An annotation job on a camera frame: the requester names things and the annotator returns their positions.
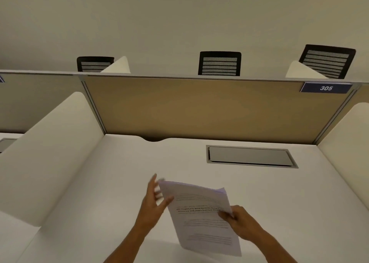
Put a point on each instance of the white side divider panel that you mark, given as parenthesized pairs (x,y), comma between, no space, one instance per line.
(348,150)
(52,153)
(119,65)
(302,71)

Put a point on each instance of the person's right forearm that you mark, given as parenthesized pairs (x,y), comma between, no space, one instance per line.
(275,248)

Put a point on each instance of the dark blue number sign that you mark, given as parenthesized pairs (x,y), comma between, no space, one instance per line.
(1,79)
(325,88)

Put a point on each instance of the black mesh office chair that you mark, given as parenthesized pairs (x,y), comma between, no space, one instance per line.
(327,61)
(219,64)
(93,64)

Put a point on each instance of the person's left forearm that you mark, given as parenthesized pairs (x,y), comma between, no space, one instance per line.
(128,247)

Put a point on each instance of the printed white paper sheets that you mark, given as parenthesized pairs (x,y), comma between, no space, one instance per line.
(201,219)

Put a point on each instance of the person's left hand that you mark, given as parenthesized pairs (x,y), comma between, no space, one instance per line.
(148,212)

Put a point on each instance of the person's right hand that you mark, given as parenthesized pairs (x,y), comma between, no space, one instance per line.
(245,224)

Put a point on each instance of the tan fabric partition panel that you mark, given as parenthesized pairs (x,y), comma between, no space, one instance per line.
(361,94)
(207,110)
(37,101)

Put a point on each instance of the person's right thumb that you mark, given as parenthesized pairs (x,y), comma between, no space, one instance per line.
(226,214)

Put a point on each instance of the person's left thumb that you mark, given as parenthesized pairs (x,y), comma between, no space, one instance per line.
(166,204)

